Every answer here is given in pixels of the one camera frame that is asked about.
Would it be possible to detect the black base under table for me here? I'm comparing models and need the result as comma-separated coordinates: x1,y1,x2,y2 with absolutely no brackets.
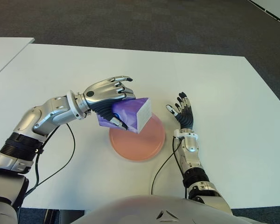
43,209,84,224

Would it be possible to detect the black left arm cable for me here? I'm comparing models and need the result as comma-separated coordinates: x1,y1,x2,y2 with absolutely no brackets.
24,122,76,196

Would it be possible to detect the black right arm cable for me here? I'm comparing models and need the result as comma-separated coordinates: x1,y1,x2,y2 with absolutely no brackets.
151,137,185,196

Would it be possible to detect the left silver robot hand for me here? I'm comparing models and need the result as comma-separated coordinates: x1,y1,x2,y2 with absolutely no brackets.
76,75,136,131

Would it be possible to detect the purple tissue paper pack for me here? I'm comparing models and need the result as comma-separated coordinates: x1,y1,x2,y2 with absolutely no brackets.
97,97,152,134

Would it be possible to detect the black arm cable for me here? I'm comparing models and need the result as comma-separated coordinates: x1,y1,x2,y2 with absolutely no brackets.
151,137,185,196
24,122,76,196

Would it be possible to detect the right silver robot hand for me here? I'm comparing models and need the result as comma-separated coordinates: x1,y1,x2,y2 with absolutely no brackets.
166,91,195,130

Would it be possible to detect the white side table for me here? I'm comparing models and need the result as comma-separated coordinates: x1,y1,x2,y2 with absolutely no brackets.
0,37,35,82

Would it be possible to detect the round pink plate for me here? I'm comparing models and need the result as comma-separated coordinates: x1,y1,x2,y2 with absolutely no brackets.
109,113,166,162

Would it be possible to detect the grey robot torso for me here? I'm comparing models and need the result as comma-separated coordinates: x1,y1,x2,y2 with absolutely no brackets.
72,195,259,224

